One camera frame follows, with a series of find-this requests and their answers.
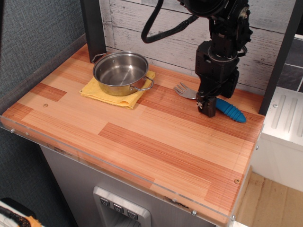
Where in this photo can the clear acrylic table edge guard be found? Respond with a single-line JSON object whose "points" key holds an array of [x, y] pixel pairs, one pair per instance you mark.
{"points": [[199, 165]]}

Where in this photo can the yellow folded cloth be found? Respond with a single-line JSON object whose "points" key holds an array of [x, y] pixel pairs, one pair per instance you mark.
{"points": [[92, 90]]}

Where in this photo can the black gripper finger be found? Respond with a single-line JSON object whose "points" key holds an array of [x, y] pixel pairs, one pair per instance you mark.
{"points": [[208, 106], [228, 83]]}

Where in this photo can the blue handled metal fork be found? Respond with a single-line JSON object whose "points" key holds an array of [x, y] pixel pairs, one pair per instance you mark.
{"points": [[225, 107]]}

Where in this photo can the dark metal post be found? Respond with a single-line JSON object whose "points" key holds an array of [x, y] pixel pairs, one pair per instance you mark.
{"points": [[94, 31], [282, 56]]}

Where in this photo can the left dark metal post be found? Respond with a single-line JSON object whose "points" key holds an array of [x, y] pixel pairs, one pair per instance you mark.
{"points": [[94, 31]]}

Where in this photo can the orange and black object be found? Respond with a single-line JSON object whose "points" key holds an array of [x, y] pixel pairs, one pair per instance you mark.
{"points": [[14, 214]]}

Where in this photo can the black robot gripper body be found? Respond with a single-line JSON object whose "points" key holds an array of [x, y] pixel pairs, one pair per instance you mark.
{"points": [[208, 67]]}

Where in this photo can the stainless steel pot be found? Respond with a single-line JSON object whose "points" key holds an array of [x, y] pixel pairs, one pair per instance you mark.
{"points": [[122, 73]]}

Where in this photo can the silver dispenser panel with buttons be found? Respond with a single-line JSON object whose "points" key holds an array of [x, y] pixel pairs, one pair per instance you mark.
{"points": [[116, 211]]}

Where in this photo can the white ribbed toy sink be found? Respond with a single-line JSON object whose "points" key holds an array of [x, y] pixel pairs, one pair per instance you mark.
{"points": [[278, 155]]}

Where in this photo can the right dark metal post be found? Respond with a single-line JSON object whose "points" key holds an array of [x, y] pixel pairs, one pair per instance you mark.
{"points": [[282, 56]]}

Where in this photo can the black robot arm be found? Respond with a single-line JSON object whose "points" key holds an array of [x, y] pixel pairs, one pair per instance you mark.
{"points": [[228, 23]]}

